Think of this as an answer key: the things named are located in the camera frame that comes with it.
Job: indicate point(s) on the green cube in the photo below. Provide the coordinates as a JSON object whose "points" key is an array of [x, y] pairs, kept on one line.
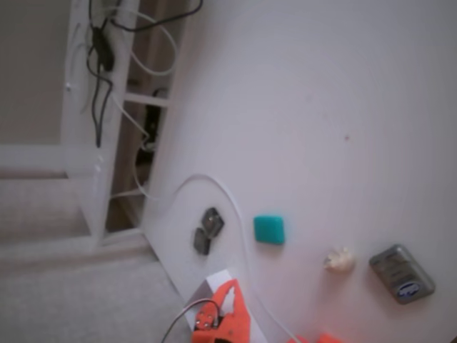
{"points": [[269, 229]]}

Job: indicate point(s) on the white cardboard bin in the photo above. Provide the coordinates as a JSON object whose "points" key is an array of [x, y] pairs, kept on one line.
{"points": [[218, 277]]}

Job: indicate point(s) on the white shelf frame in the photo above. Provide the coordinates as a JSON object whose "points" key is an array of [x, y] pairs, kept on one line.
{"points": [[76, 143]]}

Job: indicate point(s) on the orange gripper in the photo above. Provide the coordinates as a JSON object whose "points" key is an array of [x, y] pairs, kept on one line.
{"points": [[228, 314]]}

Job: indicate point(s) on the black clear-lid case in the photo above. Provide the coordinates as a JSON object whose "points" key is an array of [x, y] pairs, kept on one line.
{"points": [[213, 221], [201, 242]]}

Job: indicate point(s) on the grey metal tin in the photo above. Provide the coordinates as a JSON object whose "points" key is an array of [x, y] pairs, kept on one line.
{"points": [[400, 273]]}

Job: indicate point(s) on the cream bear figurine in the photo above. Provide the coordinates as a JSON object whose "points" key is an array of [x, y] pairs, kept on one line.
{"points": [[339, 262]]}

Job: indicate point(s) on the black box device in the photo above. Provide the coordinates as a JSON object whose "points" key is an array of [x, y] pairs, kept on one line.
{"points": [[153, 118]]}

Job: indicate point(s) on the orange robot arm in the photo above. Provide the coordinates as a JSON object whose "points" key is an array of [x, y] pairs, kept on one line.
{"points": [[314, 338]]}

